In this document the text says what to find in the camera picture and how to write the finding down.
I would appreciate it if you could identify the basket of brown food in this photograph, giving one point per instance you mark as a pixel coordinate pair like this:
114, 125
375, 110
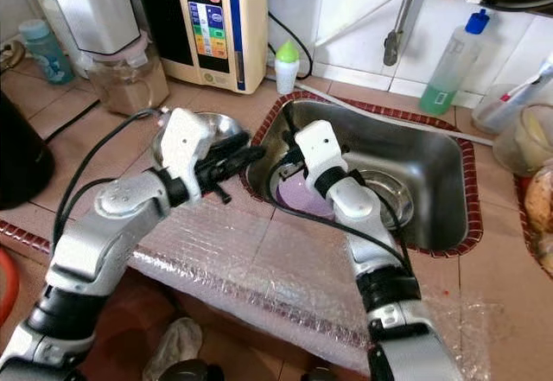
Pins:
540, 217

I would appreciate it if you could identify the white faucet tube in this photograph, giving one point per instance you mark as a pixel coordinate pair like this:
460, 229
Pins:
376, 9

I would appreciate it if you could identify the stainless steel bowl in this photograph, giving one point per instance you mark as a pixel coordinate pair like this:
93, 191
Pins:
393, 200
227, 125

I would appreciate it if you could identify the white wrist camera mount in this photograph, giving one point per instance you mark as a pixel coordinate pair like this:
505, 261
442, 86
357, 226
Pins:
320, 148
186, 143

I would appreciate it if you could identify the clear plastic jar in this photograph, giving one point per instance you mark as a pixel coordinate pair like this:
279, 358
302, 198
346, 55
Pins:
523, 143

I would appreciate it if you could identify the large white plastic bottle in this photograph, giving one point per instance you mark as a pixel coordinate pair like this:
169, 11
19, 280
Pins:
54, 18

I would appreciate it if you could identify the purple plastic bowl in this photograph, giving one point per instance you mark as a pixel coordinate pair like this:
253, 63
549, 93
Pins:
302, 198

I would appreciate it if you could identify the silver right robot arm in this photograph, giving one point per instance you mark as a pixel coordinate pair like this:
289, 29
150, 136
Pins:
367, 217

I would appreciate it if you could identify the black robot foot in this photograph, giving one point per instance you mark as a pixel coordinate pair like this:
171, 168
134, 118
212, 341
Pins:
190, 372

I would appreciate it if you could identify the beige water ionizer machine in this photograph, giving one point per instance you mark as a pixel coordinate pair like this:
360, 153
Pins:
207, 35

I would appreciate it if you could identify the teal plastic bottle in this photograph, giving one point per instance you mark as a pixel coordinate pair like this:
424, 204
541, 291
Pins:
47, 57

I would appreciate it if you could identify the white crumpled rag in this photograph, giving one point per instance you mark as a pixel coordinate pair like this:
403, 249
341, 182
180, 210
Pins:
173, 346

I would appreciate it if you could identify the black round appliance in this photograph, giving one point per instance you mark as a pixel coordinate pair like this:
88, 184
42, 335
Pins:
19, 161

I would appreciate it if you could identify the thin grey tube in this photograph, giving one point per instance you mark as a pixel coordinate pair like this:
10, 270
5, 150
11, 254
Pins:
436, 127

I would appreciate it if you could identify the brass tap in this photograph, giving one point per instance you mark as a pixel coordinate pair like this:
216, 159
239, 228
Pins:
10, 53

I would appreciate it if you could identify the clear bottle blue cap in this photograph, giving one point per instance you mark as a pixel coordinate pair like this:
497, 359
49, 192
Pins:
445, 74

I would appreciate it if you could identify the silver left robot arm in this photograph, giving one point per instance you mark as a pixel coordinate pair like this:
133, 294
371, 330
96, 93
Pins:
112, 234

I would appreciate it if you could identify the white toothbrush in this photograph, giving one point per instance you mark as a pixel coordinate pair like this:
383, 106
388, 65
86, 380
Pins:
523, 98

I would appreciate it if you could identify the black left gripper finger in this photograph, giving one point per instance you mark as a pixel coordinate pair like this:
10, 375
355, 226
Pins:
246, 162
232, 146

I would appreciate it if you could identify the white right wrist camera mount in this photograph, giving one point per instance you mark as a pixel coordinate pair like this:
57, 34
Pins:
320, 148

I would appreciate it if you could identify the small white bottle green cap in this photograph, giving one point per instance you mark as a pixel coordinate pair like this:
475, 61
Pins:
286, 74

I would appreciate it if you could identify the clear plastic container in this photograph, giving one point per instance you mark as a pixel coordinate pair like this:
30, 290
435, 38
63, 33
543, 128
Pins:
491, 116

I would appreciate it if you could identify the stainless steel sink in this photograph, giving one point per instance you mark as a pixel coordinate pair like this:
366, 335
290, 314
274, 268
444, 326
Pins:
415, 148

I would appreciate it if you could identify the bubble wrap sheet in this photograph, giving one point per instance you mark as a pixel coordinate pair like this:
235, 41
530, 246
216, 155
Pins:
251, 269

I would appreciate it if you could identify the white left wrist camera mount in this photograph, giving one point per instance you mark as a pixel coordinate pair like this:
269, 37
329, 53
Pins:
186, 143

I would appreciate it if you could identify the metal faucet lever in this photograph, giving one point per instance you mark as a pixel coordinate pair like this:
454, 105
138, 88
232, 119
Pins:
391, 50

